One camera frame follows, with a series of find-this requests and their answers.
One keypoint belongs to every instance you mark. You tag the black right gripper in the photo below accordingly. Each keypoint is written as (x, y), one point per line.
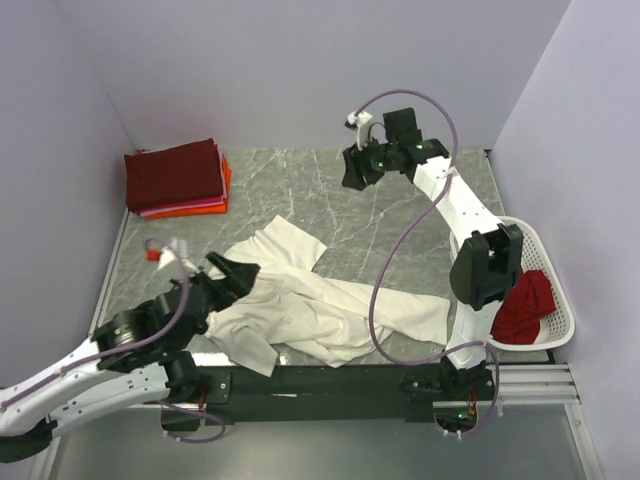
(354, 168)

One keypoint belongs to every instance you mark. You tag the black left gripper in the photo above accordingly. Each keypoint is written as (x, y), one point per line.
(240, 275)

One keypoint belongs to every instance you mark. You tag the white t shirt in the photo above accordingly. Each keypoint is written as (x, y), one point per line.
(325, 318)

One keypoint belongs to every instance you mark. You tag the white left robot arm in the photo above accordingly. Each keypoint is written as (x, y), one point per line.
(139, 356)

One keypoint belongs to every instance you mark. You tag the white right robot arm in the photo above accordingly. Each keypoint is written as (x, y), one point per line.
(431, 169)

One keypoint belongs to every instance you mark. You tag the orange folded shirt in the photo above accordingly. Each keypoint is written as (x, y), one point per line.
(220, 200)

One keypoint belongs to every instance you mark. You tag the pink folded shirt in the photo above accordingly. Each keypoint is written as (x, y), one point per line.
(200, 202)

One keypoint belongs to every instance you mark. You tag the dark red folded shirt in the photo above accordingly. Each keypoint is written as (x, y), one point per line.
(173, 176)

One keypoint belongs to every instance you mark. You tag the lilac folded shirt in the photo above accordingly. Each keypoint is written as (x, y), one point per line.
(150, 214)

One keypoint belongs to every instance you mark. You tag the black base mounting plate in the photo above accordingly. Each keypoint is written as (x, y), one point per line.
(428, 393)

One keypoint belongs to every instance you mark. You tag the red t shirt in basket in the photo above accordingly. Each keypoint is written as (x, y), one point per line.
(517, 322)

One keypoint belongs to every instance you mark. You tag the white perforated plastic basket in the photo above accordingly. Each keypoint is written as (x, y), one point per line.
(508, 294)

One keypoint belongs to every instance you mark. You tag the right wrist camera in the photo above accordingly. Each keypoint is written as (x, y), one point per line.
(360, 123)

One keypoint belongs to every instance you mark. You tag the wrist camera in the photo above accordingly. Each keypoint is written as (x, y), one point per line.
(360, 123)
(170, 257)

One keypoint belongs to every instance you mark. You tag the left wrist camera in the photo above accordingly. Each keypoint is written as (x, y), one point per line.
(170, 257)

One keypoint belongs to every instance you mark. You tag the aluminium rail frame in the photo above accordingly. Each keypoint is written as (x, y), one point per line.
(535, 385)

